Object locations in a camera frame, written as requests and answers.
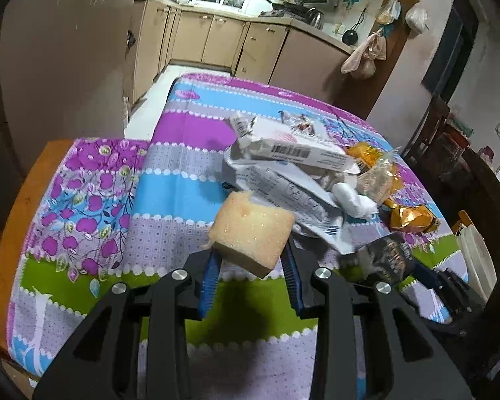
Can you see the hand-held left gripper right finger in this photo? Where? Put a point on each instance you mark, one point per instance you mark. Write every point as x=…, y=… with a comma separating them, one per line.
x=292, y=277

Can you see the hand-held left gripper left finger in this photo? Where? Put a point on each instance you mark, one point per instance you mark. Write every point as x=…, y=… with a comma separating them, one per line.
x=210, y=277

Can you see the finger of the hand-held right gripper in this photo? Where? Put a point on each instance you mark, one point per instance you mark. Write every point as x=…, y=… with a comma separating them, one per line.
x=426, y=276

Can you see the black snack packet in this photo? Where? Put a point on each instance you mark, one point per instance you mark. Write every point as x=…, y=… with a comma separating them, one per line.
x=385, y=258

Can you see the yellow sponge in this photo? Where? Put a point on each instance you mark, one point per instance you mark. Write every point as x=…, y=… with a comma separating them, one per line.
x=250, y=229

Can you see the orange clear plastic bag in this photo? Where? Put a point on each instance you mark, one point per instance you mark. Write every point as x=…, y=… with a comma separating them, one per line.
x=377, y=173

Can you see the gold foil wrapper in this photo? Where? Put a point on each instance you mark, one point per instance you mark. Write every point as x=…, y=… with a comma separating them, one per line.
x=412, y=216

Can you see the white printed plastic wrapper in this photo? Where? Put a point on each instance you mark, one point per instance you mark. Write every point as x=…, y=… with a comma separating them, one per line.
x=291, y=200

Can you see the crumpled white tissue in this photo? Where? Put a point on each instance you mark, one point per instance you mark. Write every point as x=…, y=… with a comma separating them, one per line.
x=354, y=200

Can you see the floral striped tablecloth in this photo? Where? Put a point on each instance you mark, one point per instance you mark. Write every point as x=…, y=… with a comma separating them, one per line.
x=175, y=166

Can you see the white cardboard box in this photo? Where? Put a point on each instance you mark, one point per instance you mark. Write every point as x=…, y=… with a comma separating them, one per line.
x=300, y=150

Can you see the dark wooden chair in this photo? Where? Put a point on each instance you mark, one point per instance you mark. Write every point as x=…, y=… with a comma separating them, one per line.
x=427, y=133

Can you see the small red white wrapper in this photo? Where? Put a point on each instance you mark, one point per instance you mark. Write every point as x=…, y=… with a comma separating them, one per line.
x=302, y=125

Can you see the pink hanging plastic bag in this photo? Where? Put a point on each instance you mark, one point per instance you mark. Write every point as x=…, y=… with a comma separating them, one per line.
x=364, y=56

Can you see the beige kitchen cabinets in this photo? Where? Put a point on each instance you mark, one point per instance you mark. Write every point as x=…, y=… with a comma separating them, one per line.
x=225, y=41

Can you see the black bag on refrigerator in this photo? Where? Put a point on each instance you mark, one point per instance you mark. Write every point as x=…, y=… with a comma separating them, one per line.
x=131, y=39

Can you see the beige refrigerator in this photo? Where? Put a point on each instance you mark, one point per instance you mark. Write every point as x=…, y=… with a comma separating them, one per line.
x=66, y=71

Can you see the white hanging plastic bag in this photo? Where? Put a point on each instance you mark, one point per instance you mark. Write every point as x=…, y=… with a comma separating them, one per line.
x=416, y=16

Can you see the metal kettle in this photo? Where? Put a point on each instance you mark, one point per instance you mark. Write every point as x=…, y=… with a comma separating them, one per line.
x=315, y=18

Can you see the orange white hanging bag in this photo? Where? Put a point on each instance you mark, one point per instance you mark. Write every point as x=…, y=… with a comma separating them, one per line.
x=388, y=12

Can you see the black wok pan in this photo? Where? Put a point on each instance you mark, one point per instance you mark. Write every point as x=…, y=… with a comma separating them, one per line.
x=289, y=6

